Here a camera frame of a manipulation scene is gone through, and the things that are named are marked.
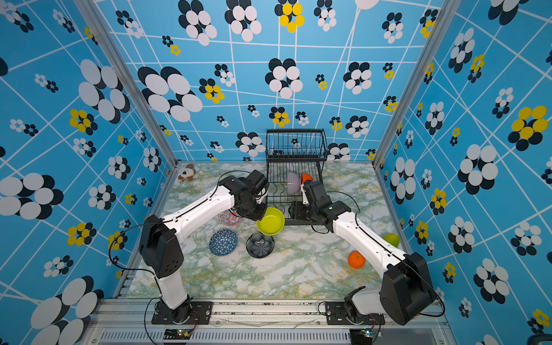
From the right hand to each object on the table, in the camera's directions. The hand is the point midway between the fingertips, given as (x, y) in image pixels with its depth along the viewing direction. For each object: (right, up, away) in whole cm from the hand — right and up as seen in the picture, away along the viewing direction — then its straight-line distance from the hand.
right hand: (297, 209), depth 83 cm
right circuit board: (+20, -41, -13) cm, 47 cm away
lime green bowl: (-10, -6, +1) cm, 11 cm away
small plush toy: (-56, +15, +28) cm, 65 cm away
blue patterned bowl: (-31, -15, +6) cm, 34 cm away
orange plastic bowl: (+6, +13, +19) cm, 24 cm away
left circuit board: (-42, -41, -11) cm, 60 cm away
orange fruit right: (+22, -19, -2) cm, 29 cm away
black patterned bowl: (-15, -16, +5) cm, 23 cm away
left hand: (-13, -2, +1) cm, 13 cm away
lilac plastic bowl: (-1, +10, +14) cm, 17 cm away
